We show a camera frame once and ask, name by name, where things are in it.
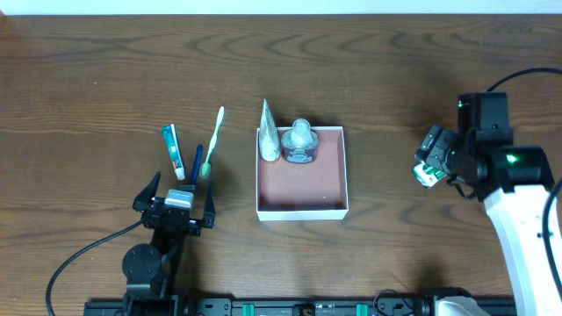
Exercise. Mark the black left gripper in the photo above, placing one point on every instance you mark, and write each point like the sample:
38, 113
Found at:
171, 215

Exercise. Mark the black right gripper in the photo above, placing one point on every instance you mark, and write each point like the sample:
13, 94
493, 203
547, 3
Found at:
437, 146

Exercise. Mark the green soap packet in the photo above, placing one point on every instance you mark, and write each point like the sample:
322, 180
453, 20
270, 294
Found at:
427, 175

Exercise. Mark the green toothpaste tube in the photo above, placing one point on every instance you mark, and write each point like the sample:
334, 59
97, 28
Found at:
169, 134

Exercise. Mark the white conditioner tube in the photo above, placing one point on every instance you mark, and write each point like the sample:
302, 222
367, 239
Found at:
268, 138

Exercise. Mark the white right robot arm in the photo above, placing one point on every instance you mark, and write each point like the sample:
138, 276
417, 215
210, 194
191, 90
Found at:
516, 186

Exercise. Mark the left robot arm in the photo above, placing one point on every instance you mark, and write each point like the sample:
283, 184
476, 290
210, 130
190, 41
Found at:
150, 268

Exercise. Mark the green white toothbrush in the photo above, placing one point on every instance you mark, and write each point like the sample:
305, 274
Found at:
205, 170

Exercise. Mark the blue disposable razor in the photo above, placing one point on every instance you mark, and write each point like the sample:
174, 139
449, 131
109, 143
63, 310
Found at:
194, 170

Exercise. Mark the white box with pink interior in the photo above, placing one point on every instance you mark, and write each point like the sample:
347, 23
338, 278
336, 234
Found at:
317, 190

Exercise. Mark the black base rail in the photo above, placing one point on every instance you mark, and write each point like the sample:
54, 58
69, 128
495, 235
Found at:
388, 302

